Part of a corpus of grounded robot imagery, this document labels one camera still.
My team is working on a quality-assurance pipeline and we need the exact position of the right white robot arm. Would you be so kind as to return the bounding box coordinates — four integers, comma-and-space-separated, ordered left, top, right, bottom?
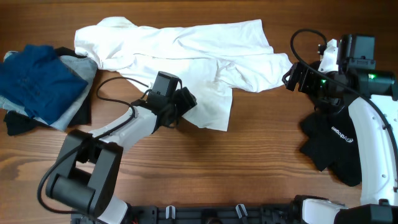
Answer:
282, 34, 397, 223

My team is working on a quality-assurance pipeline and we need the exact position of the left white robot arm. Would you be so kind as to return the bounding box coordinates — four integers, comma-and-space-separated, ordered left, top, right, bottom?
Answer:
37, 87, 197, 223

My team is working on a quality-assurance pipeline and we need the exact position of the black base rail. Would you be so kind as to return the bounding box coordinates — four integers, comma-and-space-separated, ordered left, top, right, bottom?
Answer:
71, 204, 335, 224

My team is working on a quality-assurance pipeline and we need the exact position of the blue folded garment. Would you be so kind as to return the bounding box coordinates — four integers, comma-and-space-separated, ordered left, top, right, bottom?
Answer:
1, 45, 88, 124

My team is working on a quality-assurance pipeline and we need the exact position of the black garment with logo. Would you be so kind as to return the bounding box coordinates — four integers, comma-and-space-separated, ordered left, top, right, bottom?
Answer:
300, 96, 362, 187

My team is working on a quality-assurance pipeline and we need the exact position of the black folded garment left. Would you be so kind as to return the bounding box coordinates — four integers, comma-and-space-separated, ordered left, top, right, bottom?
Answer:
1, 47, 98, 136

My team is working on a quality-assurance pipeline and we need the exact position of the grey folded garment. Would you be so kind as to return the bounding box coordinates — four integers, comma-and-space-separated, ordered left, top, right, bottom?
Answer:
1, 45, 97, 131

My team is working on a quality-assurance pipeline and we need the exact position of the white t-shirt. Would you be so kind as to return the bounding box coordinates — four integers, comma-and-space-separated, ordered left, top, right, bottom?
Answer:
74, 17, 292, 131

